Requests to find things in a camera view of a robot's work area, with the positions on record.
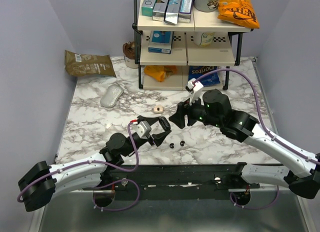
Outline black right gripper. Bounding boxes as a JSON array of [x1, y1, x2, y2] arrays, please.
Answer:
[[168, 91, 222, 129]]

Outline beige earbud charging case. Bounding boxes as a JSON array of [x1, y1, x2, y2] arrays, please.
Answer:
[[153, 106, 164, 114]]

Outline black earbud charging case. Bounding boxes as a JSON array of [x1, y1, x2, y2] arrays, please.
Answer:
[[158, 116, 171, 131]]

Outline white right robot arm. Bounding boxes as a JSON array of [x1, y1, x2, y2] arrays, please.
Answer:
[[169, 89, 320, 199]]

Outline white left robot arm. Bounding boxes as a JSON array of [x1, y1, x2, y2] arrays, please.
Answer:
[[17, 115, 172, 212]]

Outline blue Doritos bag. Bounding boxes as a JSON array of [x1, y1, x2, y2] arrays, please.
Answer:
[[188, 65, 221, 87]]

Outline orange snack bag bottom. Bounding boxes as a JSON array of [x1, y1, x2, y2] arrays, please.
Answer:
[[143, 65, 178, 82]]

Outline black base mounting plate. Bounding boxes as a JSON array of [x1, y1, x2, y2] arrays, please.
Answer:
[[94, 162, 259, 201]]

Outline three-tier beige shelf rack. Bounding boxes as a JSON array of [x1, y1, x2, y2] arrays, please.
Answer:
[[132, 0, 250, 90]]

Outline blue box middle shelf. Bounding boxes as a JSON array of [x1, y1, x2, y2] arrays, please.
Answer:
[[148, 30, 174, 54]]

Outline brown lidded cup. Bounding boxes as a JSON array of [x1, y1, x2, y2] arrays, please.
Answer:
[[122, 41, 139, 69]]

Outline blue white toothpaste box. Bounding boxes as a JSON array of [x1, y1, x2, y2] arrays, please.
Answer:
[[178, 0, 194, 23]]

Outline brown snack bag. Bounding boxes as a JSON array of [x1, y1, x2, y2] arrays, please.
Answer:
[[64, 50, 116, 77]]

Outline teal toothpaste box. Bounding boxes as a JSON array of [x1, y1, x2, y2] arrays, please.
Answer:
[[141, 0, 157, 17]]

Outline silver blue toothpaste box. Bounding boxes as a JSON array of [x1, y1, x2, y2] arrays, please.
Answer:
[[164, 0, 182, 25]]

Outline white printed mug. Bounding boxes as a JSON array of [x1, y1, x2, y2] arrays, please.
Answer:
[[193, 0, 219, 13]]

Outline orange chips bag top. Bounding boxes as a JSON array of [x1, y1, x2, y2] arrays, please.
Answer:
[[217, 0, 260, 29]]

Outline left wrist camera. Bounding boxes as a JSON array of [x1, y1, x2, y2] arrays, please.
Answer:
[[133, 121, 152, 136]]

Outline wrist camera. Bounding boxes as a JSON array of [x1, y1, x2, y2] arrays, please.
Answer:
[[133, 121, 152, 136], [185, 78, 204, 106]]

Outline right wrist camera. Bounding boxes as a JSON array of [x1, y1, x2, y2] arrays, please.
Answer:
[[185, 78, 204, 106]]

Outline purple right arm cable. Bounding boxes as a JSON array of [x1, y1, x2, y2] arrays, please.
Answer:
[[193, 68, 320, 210]]

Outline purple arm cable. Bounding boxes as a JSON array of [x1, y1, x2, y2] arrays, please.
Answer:
[[16, 119, 141, 212], [193, 68, 320, 210]]

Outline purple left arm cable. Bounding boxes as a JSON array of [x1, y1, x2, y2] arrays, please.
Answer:
[[16, 119, 141, 212]]

